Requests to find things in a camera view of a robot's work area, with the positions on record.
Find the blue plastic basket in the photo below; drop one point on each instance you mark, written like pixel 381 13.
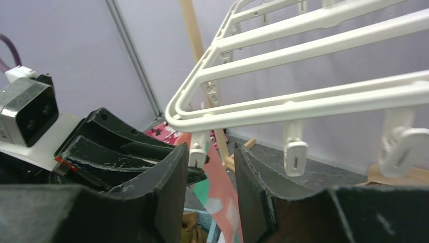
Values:
pixel 206 221

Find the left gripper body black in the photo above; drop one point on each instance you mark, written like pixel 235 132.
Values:
pixel 40 163

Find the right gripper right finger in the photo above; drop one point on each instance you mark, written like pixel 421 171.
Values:
pixel 273 208

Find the brown beige socks pile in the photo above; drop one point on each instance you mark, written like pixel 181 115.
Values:
pixel 191 231

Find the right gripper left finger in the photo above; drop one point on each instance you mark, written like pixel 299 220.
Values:
pixel 147 208

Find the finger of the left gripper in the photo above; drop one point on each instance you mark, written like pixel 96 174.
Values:
pixel 110 165
pixel 105 129

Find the pink camouflage cloth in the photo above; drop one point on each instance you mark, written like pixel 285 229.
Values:
pixel 165 133

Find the white clip hanger frame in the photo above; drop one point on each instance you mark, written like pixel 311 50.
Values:
pixel 301 67

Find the wooden hanger stand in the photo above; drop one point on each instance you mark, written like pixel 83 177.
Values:
pixel 204 84

